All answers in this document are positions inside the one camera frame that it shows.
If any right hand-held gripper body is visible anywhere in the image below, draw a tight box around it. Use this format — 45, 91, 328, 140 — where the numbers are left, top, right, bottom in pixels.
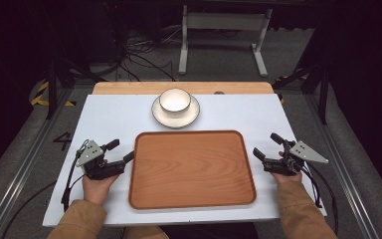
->
262, 139, 329, 177

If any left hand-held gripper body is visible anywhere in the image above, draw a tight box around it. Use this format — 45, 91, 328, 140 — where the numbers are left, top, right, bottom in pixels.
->
76, 139, 126, 181

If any person's right hand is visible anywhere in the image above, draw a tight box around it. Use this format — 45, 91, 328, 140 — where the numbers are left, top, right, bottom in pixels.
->
271, 170, 303, 186

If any person's left hand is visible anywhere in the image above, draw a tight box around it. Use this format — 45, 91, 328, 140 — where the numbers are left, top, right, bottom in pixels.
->
82, 173, 121, 206

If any white table board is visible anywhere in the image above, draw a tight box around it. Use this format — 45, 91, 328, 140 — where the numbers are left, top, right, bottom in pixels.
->
42, 93, 328, 228

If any black tape floor mark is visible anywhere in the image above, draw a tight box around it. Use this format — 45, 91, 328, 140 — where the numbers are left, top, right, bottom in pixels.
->
52, 130, 75, 152

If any white saucer plate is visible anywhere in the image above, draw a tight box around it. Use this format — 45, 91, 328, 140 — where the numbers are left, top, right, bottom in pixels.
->
150, 94, 201, 129

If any black tripod stand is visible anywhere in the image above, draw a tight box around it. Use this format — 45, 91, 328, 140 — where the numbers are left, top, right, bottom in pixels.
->
272, 61, 330, 126
44, 54, 107, 121

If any wooden tray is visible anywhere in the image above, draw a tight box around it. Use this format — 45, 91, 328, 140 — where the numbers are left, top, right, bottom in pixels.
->
127, 129, 258, 211

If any white bowl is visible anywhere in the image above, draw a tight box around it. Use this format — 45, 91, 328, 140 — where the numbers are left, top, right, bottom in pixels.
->
158, 87, 193, 118

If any yellow black floor tape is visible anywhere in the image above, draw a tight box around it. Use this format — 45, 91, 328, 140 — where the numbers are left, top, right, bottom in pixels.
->
29, 80, 78, 108

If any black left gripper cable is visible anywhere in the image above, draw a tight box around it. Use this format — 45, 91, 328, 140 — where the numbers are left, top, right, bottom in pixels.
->
61, 138, 92, 212

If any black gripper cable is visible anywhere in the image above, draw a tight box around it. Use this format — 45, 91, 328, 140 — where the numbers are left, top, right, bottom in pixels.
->
61, 138, 92, 212
300, 161, 340, 235

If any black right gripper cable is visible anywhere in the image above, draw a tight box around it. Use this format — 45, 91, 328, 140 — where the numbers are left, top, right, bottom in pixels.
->
300, 161, 340, 235

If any aluminium floor rail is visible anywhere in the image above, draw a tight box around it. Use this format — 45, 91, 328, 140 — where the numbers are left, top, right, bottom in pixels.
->
0, 89, 75, 239
301, 94, 381, 239

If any black floor cable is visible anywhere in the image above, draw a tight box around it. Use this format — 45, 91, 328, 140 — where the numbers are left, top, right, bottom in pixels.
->
0, 179, 58, 239

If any bundle of black floor cables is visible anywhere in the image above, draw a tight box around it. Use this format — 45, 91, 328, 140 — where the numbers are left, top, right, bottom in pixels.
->
110, 24, 181, 83

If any white metal stand frame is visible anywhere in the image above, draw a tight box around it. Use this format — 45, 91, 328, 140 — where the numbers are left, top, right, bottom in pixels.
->
177, 4, 274, 79

